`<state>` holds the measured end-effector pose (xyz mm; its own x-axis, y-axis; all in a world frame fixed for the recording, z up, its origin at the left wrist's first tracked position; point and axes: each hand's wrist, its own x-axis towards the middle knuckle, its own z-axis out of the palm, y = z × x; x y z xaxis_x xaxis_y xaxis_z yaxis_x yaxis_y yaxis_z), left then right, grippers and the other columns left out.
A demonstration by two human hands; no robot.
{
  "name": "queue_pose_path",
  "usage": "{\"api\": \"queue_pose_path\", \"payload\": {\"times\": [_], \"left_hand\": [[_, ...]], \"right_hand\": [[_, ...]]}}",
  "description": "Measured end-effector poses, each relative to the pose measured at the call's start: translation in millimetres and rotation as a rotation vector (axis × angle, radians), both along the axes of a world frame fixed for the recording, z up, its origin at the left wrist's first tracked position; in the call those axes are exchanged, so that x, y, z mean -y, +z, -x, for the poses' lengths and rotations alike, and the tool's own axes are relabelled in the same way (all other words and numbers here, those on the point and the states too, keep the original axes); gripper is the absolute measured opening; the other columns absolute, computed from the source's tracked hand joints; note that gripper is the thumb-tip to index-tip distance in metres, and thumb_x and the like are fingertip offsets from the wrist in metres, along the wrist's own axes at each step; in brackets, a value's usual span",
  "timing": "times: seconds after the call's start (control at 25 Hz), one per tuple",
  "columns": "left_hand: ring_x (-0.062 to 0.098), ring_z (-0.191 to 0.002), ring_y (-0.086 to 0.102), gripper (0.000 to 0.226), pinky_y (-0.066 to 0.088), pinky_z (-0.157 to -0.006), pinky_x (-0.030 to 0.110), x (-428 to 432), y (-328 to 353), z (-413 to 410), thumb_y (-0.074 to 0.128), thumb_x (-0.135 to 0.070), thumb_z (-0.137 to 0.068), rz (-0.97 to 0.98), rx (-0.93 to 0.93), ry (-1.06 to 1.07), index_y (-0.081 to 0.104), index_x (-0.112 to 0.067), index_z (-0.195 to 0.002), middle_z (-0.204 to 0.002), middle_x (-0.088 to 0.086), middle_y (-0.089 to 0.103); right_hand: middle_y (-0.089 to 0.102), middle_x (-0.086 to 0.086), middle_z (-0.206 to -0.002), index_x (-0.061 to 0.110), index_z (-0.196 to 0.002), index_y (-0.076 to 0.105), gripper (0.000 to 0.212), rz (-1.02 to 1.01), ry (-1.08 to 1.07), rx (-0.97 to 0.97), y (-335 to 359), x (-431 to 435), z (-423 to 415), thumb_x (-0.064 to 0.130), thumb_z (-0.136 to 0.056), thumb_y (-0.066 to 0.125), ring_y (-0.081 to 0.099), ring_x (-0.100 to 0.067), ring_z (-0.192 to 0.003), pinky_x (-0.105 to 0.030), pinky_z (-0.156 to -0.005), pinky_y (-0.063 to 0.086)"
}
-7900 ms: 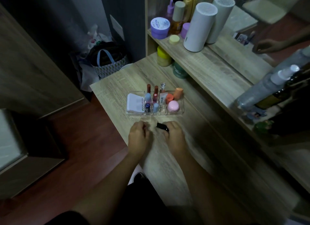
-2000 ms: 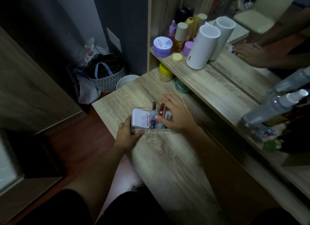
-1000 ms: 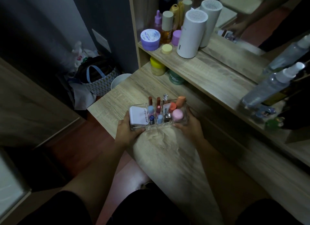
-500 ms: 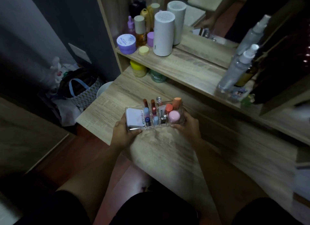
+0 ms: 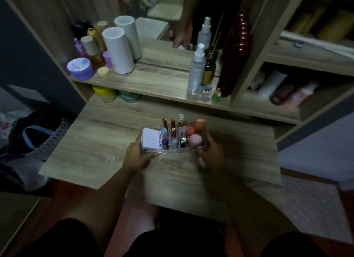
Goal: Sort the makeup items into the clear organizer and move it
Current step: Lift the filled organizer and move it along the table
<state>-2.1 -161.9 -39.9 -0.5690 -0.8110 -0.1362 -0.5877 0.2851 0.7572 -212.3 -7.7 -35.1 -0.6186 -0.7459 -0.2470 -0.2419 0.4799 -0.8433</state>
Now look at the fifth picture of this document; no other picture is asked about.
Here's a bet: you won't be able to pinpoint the small lilac bottle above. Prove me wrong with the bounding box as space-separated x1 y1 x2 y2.
102 50 113 68

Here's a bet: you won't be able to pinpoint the pink bottle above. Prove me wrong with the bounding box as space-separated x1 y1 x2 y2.
282 80 320 109

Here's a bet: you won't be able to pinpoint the grey rug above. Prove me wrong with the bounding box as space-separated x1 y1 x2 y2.
272 173 354 245

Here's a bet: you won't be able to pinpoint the tall white cylinder container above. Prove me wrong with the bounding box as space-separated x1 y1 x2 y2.
102 27 135 75

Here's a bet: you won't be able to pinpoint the white cosmetic box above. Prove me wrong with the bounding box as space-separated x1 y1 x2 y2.
142 128 162 151

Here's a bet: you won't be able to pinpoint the green jar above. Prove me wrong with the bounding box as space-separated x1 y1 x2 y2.
119 90 142 103

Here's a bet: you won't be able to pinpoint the wooden vanity shelf unit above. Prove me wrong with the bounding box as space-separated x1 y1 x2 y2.
6 0 354 227

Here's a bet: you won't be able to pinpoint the purple cream jar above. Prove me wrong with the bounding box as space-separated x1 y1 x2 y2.
67 57 95 81

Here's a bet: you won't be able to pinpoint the maroon bottle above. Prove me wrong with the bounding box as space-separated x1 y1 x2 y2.
269 82 297 105

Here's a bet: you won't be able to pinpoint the clear acrylic cosmetics organizer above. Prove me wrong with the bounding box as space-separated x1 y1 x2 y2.
141 122 208 155

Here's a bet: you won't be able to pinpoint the person's right hand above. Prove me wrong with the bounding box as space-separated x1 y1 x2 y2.
192 132 226 175

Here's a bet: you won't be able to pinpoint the pink makeup sponge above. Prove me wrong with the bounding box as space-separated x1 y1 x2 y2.
189 134 203 148

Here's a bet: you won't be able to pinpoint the yellow rolled items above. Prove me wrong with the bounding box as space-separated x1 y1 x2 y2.
287 10 354 43

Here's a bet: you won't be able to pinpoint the person's right forearm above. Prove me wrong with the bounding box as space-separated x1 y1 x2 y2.
208 168 300 245

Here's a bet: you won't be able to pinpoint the amber bottle with white cap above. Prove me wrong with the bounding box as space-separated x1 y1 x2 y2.
80 35 106 71

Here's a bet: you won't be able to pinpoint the person's black shorts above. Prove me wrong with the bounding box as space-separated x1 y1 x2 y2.
16 206 331 257

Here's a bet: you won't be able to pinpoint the yellow jar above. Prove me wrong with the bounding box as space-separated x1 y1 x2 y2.
92 85 117 104

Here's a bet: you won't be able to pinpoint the purple pump bottle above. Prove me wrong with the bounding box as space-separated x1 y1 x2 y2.
73 38 87 58

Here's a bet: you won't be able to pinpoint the white plastic bag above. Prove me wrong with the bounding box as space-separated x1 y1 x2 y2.
0 154 48 193

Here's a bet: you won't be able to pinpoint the orange cosmetic tube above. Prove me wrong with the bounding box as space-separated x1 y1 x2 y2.
195 119 206 136

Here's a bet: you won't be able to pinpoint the white rolled item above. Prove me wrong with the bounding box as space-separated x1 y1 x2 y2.
257 70 289 100

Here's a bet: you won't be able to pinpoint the clear spray bottle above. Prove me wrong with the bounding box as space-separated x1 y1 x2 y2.
187 43 207 96

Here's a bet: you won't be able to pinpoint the person's left forearm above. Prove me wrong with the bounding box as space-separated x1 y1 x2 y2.
64 165 140 252

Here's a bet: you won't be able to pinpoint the dark red ribbed bottle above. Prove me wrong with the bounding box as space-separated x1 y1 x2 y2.
218 14 253 98

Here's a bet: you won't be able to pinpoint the black bag with blue handle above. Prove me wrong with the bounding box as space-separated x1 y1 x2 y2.
8 109 73 162

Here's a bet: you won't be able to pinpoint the amber reed diffuser bottle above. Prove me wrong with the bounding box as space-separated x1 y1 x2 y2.
201 32 222 86

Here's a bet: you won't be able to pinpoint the wall mirror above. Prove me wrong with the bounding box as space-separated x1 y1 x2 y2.
57 0 262 73

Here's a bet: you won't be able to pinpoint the person's left hand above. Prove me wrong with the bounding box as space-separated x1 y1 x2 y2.
122 134 159 175

